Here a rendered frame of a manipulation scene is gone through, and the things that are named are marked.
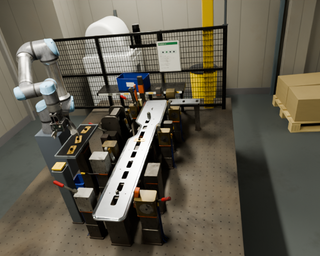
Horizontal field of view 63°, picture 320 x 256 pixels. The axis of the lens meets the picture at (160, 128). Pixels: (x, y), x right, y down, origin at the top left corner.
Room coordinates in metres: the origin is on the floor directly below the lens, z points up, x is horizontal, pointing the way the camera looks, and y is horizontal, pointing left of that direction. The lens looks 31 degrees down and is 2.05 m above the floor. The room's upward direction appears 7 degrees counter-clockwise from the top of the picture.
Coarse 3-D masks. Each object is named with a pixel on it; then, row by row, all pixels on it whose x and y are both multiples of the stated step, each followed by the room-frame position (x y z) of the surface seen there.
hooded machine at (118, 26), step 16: (112, 16) 4.29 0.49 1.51; (96, 32) 3.84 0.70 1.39; (112, 32) 3.79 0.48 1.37; (128, 32) 4.23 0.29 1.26; (96, 48) 3.86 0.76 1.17; (112, 48) 3.79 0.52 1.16; (128, 48) 3.94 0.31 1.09; (96, 64) 3.82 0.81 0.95; (112, 64) 3.76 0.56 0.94; (96, 80) 3.84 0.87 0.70; (112, 80) 3.77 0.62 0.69; (96, 96) 3.86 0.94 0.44; (112, 96) 3.79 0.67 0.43; (128, 96) 3.72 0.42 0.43
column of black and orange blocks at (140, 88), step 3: (138, 78) 2.37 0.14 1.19; (141, 78) 2.36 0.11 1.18; (138, 81) 2.37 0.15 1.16; (141, 81) 2.36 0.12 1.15; (138, 84) 2.37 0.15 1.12; (141, 84) 2.36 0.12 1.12; (138, 87) 2.37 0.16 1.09; (141, 87) 2.36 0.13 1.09; (141, 90) 2.36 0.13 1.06; (144, 90) 2.39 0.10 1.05; (141, 93) 2.37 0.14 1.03; (144, 93) 2.39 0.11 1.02; (141, 96) 2.37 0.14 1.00; (144, 96) 2.37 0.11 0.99; (144, 99) 2.36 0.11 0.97
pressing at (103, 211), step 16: (144, 112) 2.02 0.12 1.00; (160, 112) 1.98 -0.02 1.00; (128, 144) 1.56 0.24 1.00; (144, 144) 1.53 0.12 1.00; (128, 160) 1.37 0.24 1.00; (144, 160) 1.36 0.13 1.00; (112, 176) 1.23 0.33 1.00; (128, 176) 1.21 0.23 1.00; (112, 192) 1.10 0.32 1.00; (128, 192) 1.08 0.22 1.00; (96, 208) 0.99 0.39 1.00; (112, 208) 0.98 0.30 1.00; (128, 208) 0.97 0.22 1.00
